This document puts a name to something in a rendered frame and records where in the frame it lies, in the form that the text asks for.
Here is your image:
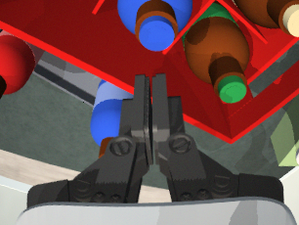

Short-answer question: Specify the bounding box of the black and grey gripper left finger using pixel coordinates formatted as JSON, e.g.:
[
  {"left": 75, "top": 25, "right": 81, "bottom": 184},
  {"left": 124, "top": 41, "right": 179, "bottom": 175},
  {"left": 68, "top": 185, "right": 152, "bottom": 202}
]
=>
[{"left": 26, "top": 74, "right": 153, "bottom": 208}]

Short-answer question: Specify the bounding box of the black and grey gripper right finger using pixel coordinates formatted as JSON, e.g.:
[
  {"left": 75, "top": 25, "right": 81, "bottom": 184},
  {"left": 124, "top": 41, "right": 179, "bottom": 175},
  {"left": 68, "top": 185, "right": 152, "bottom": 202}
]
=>
[{"left": 152, "top": 73, "right": 284, "bottom": 203}]

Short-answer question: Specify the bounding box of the red bottle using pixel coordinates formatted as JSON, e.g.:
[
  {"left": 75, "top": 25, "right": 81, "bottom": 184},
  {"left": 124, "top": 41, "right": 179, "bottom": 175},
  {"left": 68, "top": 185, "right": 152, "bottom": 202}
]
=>
[{"left": 0, "top": 30, "right": 45, "bottom": 99}]

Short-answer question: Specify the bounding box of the blue bottle with brown band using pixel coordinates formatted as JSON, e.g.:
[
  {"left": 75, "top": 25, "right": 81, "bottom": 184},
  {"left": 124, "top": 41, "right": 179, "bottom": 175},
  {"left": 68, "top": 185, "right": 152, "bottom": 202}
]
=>
[{"left": 90, "top": 79, "right": 134, "bottom": 158}]

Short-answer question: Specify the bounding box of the grey rectangular tray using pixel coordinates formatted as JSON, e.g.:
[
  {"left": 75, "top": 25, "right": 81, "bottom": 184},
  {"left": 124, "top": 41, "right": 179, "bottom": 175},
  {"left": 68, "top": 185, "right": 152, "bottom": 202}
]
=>
[{"left": 32, "top": 51, "right": 102, "bottom": 107}]

